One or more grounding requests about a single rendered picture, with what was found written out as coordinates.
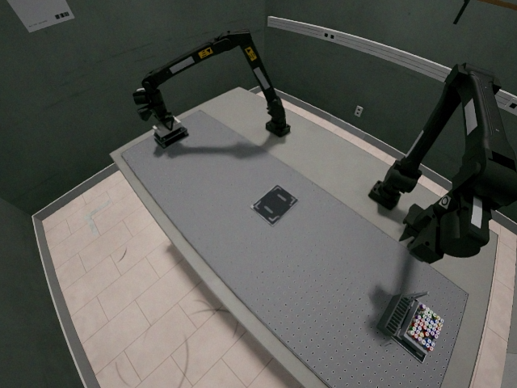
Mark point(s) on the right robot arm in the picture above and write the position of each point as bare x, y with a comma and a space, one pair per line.
242, 38

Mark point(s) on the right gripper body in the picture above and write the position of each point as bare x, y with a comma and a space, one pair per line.
166, 113

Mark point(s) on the white grid rack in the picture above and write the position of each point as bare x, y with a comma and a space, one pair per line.
162, 131

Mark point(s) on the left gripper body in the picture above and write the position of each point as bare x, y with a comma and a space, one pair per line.
414, 211

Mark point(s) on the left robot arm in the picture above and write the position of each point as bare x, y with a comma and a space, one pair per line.
489, 170

